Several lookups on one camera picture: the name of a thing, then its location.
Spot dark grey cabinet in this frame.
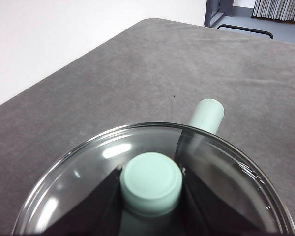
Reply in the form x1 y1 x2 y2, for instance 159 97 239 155
204 0 235 28

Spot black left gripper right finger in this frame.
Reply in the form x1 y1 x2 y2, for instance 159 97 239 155
180 167 264 236

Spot glass lid with mint knob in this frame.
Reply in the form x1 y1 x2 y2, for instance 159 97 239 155
11 122 295 236

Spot grey striped curtain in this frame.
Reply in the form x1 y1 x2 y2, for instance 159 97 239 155
250 0 295 25

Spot black metal frame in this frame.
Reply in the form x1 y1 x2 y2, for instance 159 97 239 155
216 23 274 40

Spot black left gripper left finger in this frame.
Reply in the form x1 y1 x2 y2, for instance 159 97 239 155
43 167 125 236

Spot mint green steamer pot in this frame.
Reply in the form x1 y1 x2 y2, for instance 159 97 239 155
188 98 225 136

